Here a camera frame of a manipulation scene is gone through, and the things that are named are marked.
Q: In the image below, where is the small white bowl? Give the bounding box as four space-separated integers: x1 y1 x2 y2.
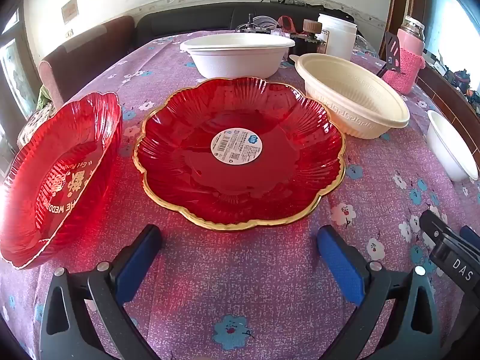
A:
426 110 480 182

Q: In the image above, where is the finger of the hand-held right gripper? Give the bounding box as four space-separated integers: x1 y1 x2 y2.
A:
419 210 480 293
460 226 480 250

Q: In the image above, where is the wooden sideboard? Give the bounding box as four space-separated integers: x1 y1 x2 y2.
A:
412 50 480 121

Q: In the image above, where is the jar in pink knit sleeve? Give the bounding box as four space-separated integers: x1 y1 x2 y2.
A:
382 16 426 95

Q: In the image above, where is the purple floral tablecloth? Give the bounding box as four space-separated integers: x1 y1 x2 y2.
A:
0 30 480 360

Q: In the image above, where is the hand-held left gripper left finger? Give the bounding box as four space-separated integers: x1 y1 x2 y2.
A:
39 224 163 360

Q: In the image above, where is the small framed picture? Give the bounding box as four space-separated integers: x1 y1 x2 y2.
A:
61 0 79 23

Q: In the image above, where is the red plate with white sticker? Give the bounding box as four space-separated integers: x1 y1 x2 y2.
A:
133 76 346 232

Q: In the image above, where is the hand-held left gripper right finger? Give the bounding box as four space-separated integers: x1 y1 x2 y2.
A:
317 225 443 360

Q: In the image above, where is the cream plastic bowl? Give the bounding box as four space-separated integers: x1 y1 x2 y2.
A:
289 53 410 139

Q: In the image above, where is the brown armchair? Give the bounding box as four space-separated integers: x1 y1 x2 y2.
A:
37 16 136 109

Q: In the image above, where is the red plate with gold print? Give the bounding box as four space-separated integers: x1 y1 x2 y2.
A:
0 92 124 271

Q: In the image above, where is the black leather sofa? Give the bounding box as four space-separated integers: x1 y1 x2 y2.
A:
135 3 353 40

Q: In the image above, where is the wooden door frame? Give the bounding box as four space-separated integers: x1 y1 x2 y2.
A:
386 0 418 42

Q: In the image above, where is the large white bowl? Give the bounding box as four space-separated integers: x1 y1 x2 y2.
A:
179 32 296 80

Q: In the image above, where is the green cloth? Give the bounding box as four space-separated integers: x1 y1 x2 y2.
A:
37 85 54 114

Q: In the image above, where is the circuit board with wires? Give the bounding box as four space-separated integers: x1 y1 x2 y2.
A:
236 14 280 35

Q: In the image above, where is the patterned beige blanket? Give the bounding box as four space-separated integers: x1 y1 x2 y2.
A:
17 103 57 148

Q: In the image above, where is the black metal stand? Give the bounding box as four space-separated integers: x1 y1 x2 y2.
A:
377 32 402 79

